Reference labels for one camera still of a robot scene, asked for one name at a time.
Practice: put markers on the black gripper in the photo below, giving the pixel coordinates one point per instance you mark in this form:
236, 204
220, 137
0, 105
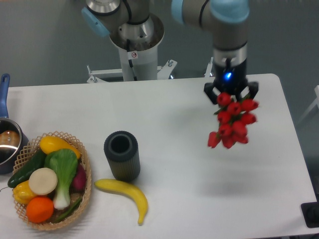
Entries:
231, 80

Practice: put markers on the red tulip bouquet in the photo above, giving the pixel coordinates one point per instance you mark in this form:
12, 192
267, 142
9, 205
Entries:
233, 117

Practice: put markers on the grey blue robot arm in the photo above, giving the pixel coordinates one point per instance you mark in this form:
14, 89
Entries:
226, 20

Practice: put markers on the white furniture piece right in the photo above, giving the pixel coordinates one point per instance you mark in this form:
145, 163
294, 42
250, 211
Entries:
311, 110

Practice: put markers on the dark grey ribbed vase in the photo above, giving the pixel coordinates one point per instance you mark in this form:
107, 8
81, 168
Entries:
122, 153

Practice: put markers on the black device at edge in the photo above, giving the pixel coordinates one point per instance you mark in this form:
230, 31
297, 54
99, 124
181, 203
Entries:
311, 214

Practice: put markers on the yellow banana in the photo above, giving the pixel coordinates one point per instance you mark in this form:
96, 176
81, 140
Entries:
126, 189

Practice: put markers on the purple sweet potato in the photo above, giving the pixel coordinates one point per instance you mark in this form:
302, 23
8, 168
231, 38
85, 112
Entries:
79, 181

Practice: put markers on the green bok choy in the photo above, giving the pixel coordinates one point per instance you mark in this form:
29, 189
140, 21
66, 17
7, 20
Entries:
64, 163

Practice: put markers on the yellow squash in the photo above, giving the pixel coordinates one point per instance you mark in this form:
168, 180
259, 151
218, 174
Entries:
49, 144

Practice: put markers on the green bean pod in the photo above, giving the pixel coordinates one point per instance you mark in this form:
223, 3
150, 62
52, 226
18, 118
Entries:
69, 211

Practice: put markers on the woven wicker basket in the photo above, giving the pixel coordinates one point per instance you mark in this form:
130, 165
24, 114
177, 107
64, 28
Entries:
26, 154

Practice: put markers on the dark green cucumber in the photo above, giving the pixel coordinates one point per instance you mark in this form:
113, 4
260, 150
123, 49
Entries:
24, 173

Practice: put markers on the cream round radish slice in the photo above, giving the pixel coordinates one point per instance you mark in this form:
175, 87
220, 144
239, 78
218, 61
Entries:
43, 181

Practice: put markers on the orange fruit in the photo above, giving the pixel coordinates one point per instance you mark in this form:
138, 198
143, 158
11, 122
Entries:
39, 209

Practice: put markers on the yellow bell pepper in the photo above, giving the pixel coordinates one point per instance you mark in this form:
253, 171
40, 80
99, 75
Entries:
23, 194

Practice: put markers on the white metal mounting frame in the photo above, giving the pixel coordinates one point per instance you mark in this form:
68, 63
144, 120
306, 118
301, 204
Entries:
163, 72

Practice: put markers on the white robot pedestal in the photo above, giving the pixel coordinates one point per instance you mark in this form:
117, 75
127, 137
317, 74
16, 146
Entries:
138, 48

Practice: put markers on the blue handled saucepan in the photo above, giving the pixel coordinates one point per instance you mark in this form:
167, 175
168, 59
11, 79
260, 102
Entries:
12, 138

